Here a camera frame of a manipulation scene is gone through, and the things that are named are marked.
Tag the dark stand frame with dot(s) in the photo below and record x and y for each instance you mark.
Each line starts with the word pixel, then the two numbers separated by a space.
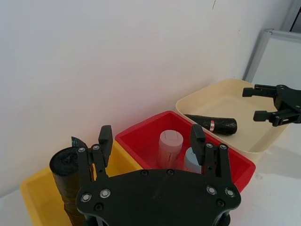
pixel 296 14

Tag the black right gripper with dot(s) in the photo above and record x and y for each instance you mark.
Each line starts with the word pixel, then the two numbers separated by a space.
pixel 290 99

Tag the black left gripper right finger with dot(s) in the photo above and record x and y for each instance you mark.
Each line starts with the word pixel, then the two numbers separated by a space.
pixel 197 146

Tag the large black bag roll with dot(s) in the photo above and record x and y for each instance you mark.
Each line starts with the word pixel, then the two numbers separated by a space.
pixel 64 174

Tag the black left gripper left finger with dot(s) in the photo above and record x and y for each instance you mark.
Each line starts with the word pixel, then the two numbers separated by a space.
pixel 105 143

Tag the cream plastic bin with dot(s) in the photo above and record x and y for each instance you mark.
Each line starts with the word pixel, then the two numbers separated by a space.
pixel 249 139

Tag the red plastic bin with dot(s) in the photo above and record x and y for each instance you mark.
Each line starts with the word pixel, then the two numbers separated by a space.
pixel 145 141

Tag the pink bag roll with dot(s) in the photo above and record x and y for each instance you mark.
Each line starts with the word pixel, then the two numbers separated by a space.
pixel 169 146

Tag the black bag roll, red label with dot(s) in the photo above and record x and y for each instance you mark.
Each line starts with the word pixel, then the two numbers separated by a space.
pixel 223 124

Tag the yellow plastic bin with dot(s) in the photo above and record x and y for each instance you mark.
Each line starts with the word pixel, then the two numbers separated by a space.
pixel 42 200

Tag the grey framed white board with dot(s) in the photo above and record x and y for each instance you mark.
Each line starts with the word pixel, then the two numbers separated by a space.
pixel 275 56

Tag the grey-blue bag roll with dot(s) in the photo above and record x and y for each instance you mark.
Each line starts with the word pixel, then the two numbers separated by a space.
pixel 191 162

